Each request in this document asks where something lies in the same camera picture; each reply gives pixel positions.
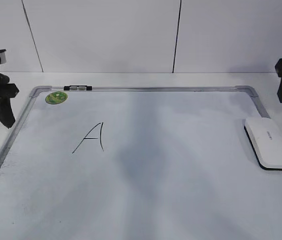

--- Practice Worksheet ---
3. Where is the black and clear board clip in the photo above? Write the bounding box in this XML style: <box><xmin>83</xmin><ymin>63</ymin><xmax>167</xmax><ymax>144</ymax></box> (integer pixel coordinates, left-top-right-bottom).
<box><xmin>63</xmin><ymin>85</ymin><xmax>93</xmax><ymax>92</ymax></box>

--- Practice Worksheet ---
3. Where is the white whiteboard eraser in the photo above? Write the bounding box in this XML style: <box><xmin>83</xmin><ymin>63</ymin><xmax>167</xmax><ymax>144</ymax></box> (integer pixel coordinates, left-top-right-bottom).
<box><xmin>244</xmin><ymin>117</ymin><xmax>282</xmax><ymax>171</ymax></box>

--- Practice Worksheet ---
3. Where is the green round magnet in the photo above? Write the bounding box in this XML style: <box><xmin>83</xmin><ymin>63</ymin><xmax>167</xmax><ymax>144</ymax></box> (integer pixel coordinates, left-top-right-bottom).
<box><xmin>45</xmin><ymin>91</ymin><xmax>68</xmax><ymax>105</ymax></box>

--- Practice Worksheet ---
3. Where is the white magnetic whiteboard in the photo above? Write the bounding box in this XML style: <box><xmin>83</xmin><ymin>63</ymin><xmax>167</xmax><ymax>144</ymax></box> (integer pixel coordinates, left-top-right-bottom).
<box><xmin>0</xmin><ymin>86</ymin><xmax>282</xmax><ymax>240</ymax></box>

